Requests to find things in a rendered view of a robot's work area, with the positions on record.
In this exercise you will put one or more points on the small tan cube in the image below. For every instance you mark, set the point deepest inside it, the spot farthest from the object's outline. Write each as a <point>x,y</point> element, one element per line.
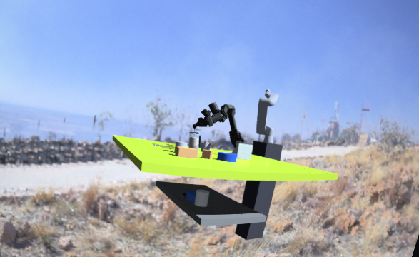
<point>206,154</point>

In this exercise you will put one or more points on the tan rectangular block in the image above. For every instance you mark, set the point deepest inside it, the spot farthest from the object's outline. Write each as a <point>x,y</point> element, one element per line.
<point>186,152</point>

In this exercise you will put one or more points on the glass french press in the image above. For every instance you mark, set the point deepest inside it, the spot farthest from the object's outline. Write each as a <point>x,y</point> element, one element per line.
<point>194,139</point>

